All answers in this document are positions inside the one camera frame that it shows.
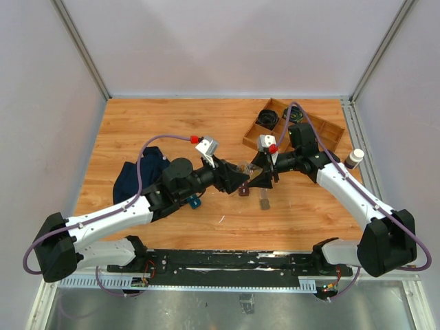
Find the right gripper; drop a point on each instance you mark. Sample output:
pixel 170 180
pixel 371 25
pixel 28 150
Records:
pixel 264 179

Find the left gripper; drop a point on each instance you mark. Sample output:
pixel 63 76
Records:
pixel 228 179

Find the clear glass pill jar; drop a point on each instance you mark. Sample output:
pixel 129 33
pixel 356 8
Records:
pixel 245 166

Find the grey pill box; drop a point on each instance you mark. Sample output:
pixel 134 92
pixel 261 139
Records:
pixel 264 199

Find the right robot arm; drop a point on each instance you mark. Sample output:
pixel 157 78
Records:
pixel 388 236

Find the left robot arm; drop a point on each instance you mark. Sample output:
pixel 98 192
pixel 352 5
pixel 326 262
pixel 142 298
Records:
pixel 61 243

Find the brown double pill box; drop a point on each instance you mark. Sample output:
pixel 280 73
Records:
pixel 244 190

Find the teal pill box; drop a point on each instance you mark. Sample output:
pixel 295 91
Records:
pixel 194 201

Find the wooden divided tray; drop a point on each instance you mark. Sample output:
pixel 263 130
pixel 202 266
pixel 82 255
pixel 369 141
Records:
pixel 329 133

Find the black yellow rolled sock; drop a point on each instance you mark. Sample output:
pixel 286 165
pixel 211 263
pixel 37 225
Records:
pixel 296 115

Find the dark bottle white cap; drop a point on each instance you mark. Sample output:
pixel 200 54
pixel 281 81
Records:
pixel 354 158

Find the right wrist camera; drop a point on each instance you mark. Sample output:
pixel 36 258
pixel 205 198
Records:
pixel 267 143

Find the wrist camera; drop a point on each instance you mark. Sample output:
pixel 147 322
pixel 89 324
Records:
pixel 267 143
pixel 206 148

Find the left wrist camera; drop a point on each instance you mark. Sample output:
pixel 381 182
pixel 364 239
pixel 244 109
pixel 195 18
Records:
pixel 206 148

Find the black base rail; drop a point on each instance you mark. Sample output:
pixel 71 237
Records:
pixel 222 268

